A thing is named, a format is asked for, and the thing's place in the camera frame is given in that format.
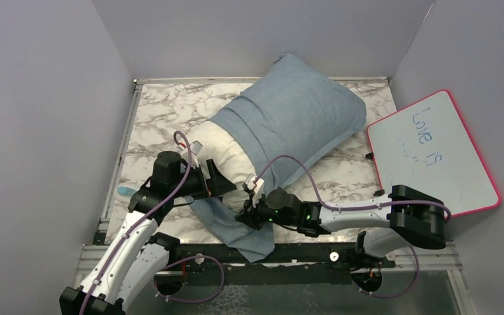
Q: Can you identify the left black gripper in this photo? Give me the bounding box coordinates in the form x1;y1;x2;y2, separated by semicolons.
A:
171;159;237;200

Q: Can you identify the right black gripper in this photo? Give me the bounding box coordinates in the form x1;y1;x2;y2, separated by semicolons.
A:
235;191;297;231

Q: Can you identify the white pillow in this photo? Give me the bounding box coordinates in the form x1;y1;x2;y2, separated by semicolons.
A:
186;121;257;213

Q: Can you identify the patchwork and blue pillowcase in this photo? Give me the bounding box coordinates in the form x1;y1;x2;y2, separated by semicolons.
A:
192;53;367;263

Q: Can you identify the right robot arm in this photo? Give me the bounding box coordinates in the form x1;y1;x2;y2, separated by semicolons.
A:
235;185;451;267

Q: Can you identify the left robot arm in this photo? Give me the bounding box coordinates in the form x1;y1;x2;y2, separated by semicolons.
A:
59;151;236;314

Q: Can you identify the blue packaged toothbrush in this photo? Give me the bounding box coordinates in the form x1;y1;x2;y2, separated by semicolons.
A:
114;184;138;203

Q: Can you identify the black whiteboard marker clip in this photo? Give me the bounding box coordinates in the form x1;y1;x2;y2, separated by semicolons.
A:
373;190;385;197

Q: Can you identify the pink framed whiteboard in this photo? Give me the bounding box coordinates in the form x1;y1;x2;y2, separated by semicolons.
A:
366;89;502;216

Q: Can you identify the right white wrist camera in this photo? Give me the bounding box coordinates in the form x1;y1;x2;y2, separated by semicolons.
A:
243;174;264;207

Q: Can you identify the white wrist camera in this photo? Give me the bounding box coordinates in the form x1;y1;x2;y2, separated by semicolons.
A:
243;174;264;207
177;140;203;169

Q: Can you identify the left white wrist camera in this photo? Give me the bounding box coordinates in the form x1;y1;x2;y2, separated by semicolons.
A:
177;140;203;169

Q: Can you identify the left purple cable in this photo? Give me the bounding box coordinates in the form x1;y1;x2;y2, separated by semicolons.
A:
77;131;226;315

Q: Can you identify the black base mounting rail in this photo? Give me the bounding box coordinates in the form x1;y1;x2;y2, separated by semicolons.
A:
153;243;395;292

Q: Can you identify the aluminium table frame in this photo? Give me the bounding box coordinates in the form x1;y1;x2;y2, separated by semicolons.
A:
74;77;476;314

